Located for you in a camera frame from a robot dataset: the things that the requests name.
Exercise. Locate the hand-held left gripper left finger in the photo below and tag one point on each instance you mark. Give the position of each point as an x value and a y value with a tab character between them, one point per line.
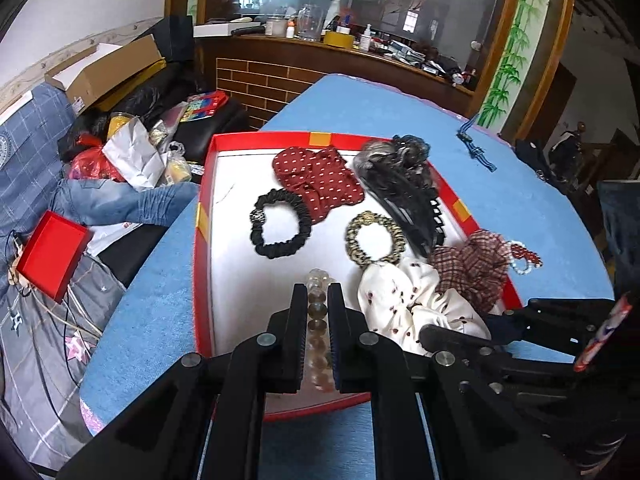
304	312

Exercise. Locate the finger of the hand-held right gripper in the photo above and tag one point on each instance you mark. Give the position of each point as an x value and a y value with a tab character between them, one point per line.
440	335
505	327

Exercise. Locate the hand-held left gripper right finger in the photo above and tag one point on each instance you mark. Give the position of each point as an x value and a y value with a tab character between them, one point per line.
334	312

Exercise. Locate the white dotted scrunchie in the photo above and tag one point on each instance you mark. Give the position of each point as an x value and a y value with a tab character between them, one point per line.
400	300

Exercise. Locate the leopard print scrunchie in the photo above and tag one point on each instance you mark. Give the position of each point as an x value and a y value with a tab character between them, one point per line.
352	250

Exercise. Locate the red plaid scrunchie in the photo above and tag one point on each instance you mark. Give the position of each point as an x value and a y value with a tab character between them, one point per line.
470	265

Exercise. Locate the black scrunchie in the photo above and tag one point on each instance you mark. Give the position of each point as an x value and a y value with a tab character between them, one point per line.
257	240

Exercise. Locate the red box with white inside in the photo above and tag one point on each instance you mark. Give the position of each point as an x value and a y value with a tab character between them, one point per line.
230	260

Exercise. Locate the black hair claw clip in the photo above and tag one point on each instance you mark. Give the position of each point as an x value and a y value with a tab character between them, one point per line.
400	200

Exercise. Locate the red polka dot scrunchie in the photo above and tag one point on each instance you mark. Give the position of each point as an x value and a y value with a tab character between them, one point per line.
320	180

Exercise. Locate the dark blue cloth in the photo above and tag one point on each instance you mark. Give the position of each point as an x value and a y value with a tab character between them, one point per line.
620	215

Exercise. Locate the black bag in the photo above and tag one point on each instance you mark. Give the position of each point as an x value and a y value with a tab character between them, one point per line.
530	155

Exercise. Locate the grey organza scrunchie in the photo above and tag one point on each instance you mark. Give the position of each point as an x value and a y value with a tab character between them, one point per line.
410	150

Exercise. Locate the black backpack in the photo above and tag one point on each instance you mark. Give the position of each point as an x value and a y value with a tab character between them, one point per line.
567	142

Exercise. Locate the blue tablecloth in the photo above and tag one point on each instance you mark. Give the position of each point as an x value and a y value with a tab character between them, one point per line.
350	105

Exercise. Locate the blue jeans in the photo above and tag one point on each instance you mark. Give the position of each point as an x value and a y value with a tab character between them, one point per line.
125	200

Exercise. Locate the colourful printed package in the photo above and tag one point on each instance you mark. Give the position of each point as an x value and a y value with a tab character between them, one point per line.
202	106

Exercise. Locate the silver foil bag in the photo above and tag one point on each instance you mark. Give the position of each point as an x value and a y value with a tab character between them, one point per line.
135	155

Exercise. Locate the wooden counter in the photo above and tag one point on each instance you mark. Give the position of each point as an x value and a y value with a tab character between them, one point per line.
260	75

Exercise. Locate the small red box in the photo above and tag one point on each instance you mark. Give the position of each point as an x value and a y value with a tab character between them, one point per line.
50	255

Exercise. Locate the red plastic bag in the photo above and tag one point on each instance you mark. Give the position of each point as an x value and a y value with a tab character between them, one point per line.
90	160

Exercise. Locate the yellow box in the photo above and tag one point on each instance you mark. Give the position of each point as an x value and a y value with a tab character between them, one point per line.
337	40

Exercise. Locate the hand sanitizer bottle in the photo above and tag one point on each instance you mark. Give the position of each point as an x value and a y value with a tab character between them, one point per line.
366	40

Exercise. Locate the glass pitcher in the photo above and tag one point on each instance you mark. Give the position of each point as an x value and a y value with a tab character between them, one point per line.
310	22

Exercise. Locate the flat white box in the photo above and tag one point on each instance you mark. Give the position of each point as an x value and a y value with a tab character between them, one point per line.
215	29

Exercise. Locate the white spray bottle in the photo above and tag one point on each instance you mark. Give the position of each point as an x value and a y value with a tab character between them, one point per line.
334	10

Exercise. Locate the cardboard box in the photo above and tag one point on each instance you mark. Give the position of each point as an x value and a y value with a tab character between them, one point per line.
115	70

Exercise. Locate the bamboo wall painting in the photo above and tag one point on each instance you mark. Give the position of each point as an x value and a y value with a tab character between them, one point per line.
510	60

